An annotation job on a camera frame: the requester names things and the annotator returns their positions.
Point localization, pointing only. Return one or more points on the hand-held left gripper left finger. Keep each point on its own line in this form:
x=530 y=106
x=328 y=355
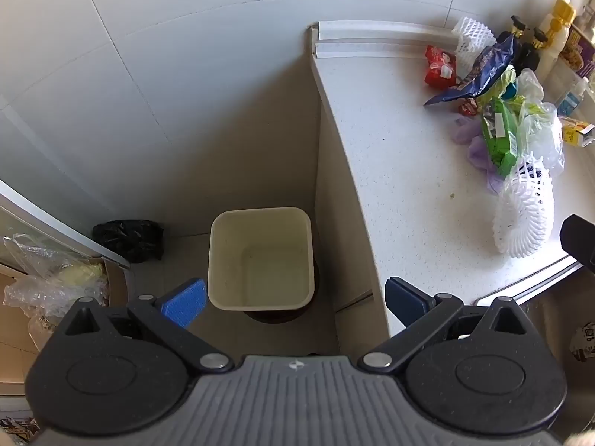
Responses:
x=183 y=301

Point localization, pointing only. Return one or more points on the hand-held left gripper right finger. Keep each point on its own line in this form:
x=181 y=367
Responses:
x=403 y=301

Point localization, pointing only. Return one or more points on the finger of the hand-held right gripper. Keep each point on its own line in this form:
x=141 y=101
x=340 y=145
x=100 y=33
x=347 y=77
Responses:
x=578 y=241

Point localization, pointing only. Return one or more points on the white ribbed foam fruit net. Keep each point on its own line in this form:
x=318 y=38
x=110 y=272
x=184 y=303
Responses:
x=520 y=218

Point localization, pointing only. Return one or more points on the cream plastic trash bin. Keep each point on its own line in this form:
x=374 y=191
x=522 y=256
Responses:
x=260 y=269

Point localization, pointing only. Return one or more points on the clear plastic bag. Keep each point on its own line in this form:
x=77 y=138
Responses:
x=546 y=144

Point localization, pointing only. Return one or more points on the small yellow carton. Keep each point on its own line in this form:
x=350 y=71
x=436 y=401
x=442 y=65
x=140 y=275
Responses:
x=576 y=130

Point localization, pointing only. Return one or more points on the green snack packet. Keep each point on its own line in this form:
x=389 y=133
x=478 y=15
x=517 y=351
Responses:
x=499 y=144

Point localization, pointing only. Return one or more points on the purple plastic bag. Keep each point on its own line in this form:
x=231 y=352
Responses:
x=476 y=151

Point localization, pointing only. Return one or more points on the red snack packet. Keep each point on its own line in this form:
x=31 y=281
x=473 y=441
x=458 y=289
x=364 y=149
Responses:
x=439 y=67

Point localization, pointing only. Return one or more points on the white mesh foam fruit net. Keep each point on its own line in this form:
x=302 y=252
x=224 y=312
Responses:
x=469 y=39

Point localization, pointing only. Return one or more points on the black garbage bag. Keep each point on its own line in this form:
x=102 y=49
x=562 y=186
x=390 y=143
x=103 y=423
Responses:
x=125 y=239

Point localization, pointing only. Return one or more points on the white printed plastic bag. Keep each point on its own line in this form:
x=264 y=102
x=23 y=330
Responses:
x=583 y=341

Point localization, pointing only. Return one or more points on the clear spray bottle blue label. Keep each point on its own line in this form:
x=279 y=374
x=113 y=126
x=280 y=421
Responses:
x=571 y=100

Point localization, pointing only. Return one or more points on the clear bag of vegetables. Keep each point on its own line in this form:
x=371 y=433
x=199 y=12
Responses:
x=42 y=283

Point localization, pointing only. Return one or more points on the small red candy wrapper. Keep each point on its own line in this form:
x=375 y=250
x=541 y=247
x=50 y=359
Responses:
x=467 y=108

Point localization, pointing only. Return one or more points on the white bottle with yellow cap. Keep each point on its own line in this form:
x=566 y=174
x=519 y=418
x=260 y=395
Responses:
x=548 y=62

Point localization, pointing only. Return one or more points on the purple instant noodle bowl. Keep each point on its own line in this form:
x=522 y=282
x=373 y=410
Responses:
x=578 y=51

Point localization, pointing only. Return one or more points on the dark bottle with gold collar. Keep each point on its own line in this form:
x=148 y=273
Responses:
x=532 y=55
x=517 y=28

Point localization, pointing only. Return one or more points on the dark blue snack bag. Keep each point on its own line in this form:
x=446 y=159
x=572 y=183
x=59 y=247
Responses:
x=483 y=72

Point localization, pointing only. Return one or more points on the silver door frame rail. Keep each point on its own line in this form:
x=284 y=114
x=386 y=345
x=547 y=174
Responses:
x=56 y=223

